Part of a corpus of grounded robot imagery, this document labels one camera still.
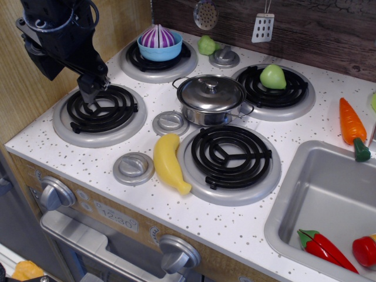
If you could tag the red toy tomato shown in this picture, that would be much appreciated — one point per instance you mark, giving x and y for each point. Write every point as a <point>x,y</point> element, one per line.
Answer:
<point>364,250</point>

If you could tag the hanging steel spatula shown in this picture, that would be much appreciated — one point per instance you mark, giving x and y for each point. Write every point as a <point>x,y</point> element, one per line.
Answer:
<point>263,25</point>

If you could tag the grey knob front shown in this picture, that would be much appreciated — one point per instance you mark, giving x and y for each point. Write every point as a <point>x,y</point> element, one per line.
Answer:
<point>133,169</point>

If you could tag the front left black burner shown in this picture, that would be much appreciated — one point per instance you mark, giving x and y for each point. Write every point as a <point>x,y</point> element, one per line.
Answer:
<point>116,115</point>

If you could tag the orange object bottom left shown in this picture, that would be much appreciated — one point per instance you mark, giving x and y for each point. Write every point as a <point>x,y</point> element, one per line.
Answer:
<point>26,270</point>

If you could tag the blue toy bowl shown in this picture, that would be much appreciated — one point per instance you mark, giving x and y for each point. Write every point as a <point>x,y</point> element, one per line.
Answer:
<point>162,54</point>

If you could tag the light green object right edge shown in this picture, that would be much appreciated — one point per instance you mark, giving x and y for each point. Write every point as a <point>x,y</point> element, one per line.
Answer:
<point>373,102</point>

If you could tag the purple striped toy onion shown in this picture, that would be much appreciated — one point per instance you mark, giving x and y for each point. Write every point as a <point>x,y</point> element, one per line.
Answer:
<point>157,37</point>

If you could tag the front right black burner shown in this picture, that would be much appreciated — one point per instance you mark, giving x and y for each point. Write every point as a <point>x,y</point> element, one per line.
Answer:
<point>229,165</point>

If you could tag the green toy lettuce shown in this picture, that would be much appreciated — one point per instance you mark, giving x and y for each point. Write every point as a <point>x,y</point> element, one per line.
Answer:
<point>207,46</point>

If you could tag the hanging steel skimmer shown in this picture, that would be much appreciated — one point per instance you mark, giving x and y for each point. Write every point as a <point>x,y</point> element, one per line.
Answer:
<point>206,15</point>

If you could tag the grey knob middle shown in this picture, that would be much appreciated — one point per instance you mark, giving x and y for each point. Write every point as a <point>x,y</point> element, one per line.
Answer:
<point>170,122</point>

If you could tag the grey oven knob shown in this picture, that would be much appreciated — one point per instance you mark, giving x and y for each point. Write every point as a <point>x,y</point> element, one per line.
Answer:
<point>56,194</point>
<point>177,254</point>

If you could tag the grey oven door handle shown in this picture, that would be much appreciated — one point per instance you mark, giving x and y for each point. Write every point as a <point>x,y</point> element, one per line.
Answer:
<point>90,254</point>

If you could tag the orange toy carrot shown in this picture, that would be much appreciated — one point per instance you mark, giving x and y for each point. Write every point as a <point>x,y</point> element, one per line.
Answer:
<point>353,131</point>

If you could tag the yellow toy banana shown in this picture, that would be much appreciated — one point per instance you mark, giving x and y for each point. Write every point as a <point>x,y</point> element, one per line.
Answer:
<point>167,165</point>

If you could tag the back left black burner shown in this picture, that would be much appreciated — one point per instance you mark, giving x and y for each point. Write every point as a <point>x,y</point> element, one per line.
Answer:
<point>134,65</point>

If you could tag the grey oven knob right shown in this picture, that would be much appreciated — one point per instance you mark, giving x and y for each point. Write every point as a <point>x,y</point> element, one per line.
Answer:
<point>177,254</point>

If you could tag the grey oven knob left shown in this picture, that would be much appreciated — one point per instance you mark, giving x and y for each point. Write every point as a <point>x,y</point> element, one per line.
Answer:
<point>56,194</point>

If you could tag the black burner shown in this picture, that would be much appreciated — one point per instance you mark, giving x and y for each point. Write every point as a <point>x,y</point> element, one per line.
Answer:
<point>275,105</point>
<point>229,165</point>
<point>134,65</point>
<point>116,115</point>

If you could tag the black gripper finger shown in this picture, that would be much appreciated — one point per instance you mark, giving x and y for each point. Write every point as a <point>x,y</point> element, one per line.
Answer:
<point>92,94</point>
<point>86,99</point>

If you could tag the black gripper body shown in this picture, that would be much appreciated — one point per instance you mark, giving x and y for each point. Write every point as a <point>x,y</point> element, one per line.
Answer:
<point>71,48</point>

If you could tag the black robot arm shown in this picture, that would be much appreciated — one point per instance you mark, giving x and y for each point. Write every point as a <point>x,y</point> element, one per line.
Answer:
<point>53,16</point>

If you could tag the steel pot lid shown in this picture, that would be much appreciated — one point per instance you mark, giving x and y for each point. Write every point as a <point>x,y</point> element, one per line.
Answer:
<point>211,93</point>

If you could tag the silver toy sink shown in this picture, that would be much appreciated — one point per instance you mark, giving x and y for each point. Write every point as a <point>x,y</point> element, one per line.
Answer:
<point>326,190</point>

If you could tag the green toy pear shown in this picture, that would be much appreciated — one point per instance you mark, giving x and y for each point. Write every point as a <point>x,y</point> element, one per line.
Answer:
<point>273,77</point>

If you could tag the back right black burner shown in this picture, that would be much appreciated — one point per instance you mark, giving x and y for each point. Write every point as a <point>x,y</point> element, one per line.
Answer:
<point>275,105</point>

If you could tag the red toy chili pepper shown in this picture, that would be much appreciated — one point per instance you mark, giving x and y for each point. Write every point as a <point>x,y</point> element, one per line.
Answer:
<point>313,242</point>

